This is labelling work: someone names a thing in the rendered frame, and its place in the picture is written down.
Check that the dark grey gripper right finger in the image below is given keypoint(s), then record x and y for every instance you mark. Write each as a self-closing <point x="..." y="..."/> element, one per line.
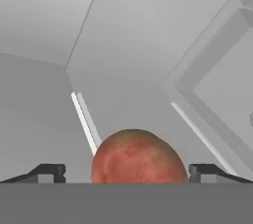
<point x="204" y="170"/>

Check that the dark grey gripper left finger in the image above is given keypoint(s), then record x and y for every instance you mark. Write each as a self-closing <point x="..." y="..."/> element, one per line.
<point x="49" y="170"/>

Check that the red orange peach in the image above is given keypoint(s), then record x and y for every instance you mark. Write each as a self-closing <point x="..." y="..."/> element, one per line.
<point x="138" y="159"/>

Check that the grey freezer door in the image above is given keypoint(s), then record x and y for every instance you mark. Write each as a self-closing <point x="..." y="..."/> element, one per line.
<point x="224" y="80"/>

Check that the grey fridge freezer cabinet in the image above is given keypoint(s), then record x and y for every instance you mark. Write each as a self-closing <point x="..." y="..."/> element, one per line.
<point x="128" y="37"/>

